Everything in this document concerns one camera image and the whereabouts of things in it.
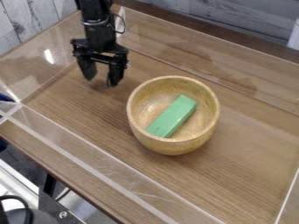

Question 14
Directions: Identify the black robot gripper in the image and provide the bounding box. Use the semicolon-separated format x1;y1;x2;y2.
69;17;128;87

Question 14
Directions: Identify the green rectangular block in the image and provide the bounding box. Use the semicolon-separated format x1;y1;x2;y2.
145;95;197;138

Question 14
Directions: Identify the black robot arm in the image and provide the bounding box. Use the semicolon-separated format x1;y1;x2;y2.
69;0;129;87

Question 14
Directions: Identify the brown wooden bowl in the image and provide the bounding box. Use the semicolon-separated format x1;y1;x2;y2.
125;76;220;156

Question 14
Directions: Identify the blue object at left edge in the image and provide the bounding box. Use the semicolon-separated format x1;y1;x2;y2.
0;93;14;102

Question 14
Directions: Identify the black table leg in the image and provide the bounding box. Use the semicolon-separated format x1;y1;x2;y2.
42;174;57;197

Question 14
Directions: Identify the clear acrylic enclosure wall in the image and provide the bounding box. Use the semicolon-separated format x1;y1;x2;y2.
0;8;299;224

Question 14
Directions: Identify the black metal bracket with screw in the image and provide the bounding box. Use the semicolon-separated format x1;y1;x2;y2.
38;191;86;224

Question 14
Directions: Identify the black cable bottom left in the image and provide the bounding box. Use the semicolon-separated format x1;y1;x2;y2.
0;195;34;224

